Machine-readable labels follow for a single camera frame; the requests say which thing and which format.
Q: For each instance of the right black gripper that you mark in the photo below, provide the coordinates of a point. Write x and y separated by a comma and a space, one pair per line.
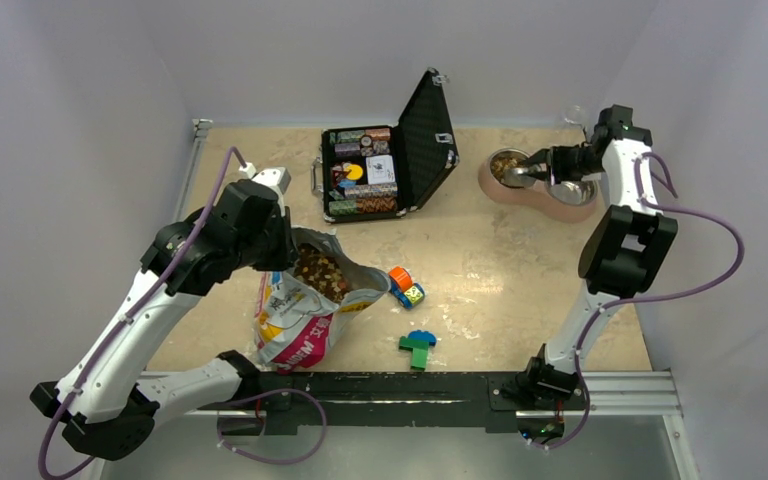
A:
554, 158

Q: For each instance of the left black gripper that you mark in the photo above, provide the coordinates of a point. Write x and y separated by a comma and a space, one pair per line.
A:
287, 252

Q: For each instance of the metal food scoop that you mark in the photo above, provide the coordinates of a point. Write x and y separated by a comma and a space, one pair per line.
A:
515, 177

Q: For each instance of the colourful pet food bag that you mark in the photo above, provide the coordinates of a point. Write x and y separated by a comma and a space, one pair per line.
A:
302, 311

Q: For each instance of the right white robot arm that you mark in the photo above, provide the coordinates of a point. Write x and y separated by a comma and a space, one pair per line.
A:
624, 253

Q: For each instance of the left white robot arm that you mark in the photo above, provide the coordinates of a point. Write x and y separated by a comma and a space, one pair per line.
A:
106, 408

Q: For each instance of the pink double pet bowl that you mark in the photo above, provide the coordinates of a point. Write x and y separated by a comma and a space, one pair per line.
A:
490, 174

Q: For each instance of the clear water bottle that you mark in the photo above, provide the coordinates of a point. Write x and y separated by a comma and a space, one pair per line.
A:
575, 116

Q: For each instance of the black poker chip case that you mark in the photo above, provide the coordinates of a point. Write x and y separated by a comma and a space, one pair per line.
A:
379, 172

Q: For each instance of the orange blue toy car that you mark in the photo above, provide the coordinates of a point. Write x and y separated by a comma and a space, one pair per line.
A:
403, 287

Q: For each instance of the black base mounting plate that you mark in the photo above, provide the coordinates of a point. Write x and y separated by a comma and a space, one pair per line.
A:
495, 401

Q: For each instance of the blue toy brick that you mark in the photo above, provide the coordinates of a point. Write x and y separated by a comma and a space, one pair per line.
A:
425, 336

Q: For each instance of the green toy brick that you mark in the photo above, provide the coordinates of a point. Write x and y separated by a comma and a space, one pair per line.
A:
418, 350

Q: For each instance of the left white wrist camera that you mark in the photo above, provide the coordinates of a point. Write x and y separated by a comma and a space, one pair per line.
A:
277, 179

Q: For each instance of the aluminium frame rail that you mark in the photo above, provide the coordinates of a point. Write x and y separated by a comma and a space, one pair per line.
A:
633, 393

